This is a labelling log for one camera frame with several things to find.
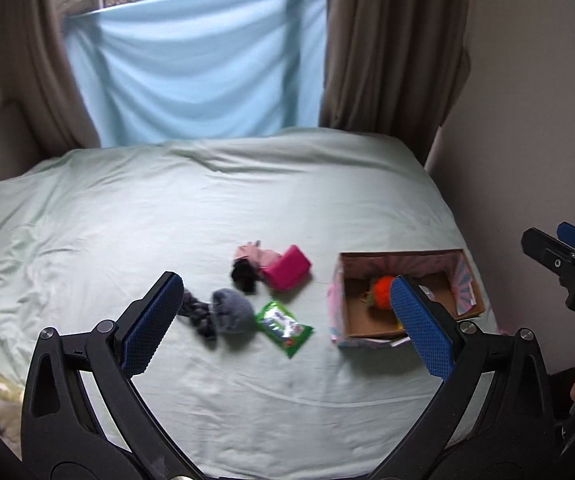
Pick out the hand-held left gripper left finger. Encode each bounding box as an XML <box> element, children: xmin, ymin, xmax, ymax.
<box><xmin>20</xmin><ymin>271</ymin><xmax>204</xmax><ymax>480</ymax></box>

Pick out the light blue hanging cloth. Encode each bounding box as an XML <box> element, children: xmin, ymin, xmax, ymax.
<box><xmin>62</xmin><ymin>0</ymin><xmax>329</xmax><ymax>149</ymax></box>

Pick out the green snack packet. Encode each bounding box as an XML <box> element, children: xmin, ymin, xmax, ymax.
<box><xmin>254</xmin><ymin>299</ymin><xmax>315</xmax><ymax>360</ymax></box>

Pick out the dark grey braided sock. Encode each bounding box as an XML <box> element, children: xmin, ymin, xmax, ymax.
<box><xmin>176</xmin><ymin>287</ymin><xmax>219</xmax><ymax>344</ymax></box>

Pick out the magenta pouch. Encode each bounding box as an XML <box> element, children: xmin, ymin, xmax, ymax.
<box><xmin>261</xmin><ymin>244</ymin><xmax>313</xmax><ymax>292</ymax></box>

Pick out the patterned cardboard box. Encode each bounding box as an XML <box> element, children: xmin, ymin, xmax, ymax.
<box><xmin>327</xmin><ymin>248</ymin><xmax>486</xmax><ymax>351</ymax></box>

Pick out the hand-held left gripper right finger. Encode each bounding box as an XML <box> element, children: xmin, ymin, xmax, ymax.
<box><xmin>366</xmin><ymin>273</ymin><xmax>555</xmax><ymax>480</ymax></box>

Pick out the bed with pale green sheet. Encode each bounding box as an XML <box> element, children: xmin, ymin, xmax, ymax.
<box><xmin>0</xmin><ymin>127</ymin><xmax>501</xmax><ymax>479</ymax></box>

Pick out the brown curtain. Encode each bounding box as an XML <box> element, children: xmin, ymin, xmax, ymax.
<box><xmin>0</xmin><ymin>0</ymin><xmax>101</xmax><ymax>154</ymax></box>
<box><xmin>317</xmin><ymin>0</ymin><xmax>473</xmax><ymax>166</ymax></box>

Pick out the orange plush ball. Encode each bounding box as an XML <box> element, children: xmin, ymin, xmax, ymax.
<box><xmin>362</xmin><ymin>275</ymin><xmax>399</xmax><ymax>309</ymax></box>

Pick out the light pink cloth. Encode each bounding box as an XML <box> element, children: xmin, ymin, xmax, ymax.
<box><xmin>234</xmin><ymin>240</ymin><xmax>281</xmax><ymax>274</ymax></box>

